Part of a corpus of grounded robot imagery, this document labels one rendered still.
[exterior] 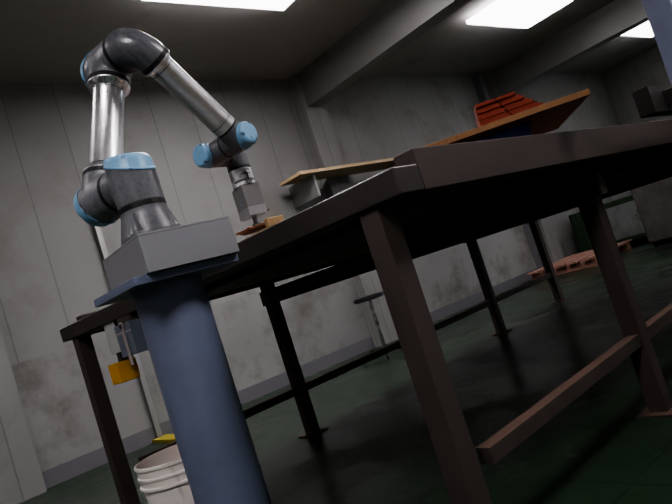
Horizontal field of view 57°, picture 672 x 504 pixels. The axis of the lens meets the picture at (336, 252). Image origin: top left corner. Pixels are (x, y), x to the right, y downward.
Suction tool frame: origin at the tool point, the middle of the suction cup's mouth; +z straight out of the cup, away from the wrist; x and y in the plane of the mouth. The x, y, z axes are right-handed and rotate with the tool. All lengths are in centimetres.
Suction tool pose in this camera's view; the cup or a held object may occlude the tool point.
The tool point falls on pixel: (258, 230)
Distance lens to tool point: 204.1
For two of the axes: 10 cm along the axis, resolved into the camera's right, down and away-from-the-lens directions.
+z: 3.0, 9.5, -0.6
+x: -8.1, 2.3, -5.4
